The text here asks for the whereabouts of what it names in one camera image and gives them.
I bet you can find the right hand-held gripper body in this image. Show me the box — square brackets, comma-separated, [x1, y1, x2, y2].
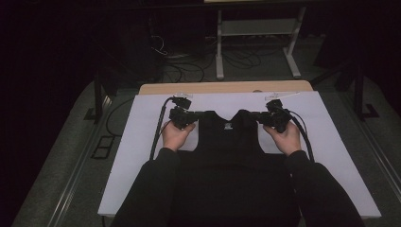
[264, 91, 301, 133]

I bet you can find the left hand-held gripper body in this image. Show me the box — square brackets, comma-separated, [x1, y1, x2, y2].
[167, 92, 201, 131]

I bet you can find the black tank top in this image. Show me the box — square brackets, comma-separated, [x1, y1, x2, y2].
[171, 109, 301, 227]

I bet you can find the person's left hand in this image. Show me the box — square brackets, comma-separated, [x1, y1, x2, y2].
[161, 120, 197, 152]

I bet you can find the person's right hand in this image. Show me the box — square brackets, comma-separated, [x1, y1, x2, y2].
[263, 120, 303, 157]

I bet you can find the white table sheet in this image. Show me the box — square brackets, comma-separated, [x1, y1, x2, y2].
[97, 91, 382, 219]

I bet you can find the black metal stand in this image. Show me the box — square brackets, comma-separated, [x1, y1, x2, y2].
[82, 71, 118, 125]
[309, 59, 381, 123]

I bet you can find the white metal stand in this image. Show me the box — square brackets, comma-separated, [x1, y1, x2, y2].
[215, 6, 307, 80]

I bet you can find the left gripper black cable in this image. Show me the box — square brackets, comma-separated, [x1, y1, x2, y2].
[148, 96, 175, 161]

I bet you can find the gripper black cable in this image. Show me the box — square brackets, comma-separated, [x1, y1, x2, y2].
[288, 109, 316, 163]
[148, 96, 175, 161]

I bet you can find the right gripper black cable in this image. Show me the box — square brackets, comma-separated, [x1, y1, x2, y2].
[288, 109, 316, 163]

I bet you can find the tangle of floor cables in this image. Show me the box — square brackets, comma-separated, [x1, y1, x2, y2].
[150, 33, 263, 84]

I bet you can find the black floor cable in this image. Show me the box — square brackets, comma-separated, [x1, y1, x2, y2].
[105, 97, 135, 138]

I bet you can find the metal floor rail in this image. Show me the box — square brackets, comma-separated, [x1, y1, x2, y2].
[341, 91, 401, 203]
[46, 94, 112, 227]

